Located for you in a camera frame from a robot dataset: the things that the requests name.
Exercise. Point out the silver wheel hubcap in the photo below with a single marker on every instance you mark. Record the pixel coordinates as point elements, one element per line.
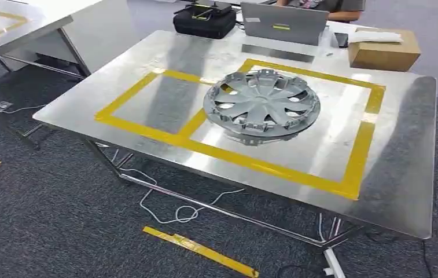
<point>261,103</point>

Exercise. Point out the yellow floor tape strip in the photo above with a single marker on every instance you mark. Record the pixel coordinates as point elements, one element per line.
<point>203,251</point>

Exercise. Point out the black carry bag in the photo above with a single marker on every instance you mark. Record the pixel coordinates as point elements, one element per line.
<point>203,25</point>

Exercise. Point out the grey laptop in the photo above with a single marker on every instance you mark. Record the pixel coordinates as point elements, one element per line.
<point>284,23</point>

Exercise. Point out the person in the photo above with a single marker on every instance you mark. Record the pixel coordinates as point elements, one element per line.
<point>341,5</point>

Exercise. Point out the brown cardboard box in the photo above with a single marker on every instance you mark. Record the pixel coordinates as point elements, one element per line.
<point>383,55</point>

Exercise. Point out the yellow tape frame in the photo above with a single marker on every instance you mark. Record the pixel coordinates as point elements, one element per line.
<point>8,17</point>

